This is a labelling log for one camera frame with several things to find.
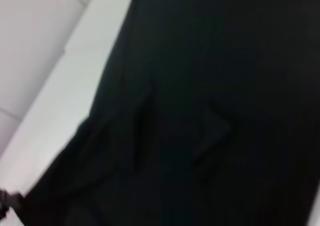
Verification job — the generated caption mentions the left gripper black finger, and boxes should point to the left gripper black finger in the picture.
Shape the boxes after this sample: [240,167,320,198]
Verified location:
[0,189,25,220]

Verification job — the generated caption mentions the black shirt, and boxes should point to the black shirt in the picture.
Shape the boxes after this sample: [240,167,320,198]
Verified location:
[21,0,320,226]

